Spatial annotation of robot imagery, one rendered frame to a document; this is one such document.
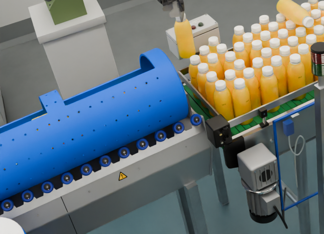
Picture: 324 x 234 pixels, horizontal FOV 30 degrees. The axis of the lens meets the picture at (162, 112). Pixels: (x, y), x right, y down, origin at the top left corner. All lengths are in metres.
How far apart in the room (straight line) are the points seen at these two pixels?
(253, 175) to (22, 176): 0.82
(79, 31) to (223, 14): 2.14
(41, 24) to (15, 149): 0.96
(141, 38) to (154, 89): 2.58
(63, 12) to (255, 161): 1.14
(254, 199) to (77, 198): 0.67
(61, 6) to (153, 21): 2.13
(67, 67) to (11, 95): 1.65
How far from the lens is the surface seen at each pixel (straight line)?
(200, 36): 2.54
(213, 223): 3.18
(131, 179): 2.27
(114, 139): 2.12
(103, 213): 2.38
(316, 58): 2.05
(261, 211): 2.40
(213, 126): 2.18
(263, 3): 4.83
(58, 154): 2.08
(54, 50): 2.84
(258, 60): 2.31
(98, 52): 2.89
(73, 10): 2.82
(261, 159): 2.23
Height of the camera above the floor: 2.42
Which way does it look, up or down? 38 degrees down
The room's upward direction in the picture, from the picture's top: 14 degrees counter-clockwise
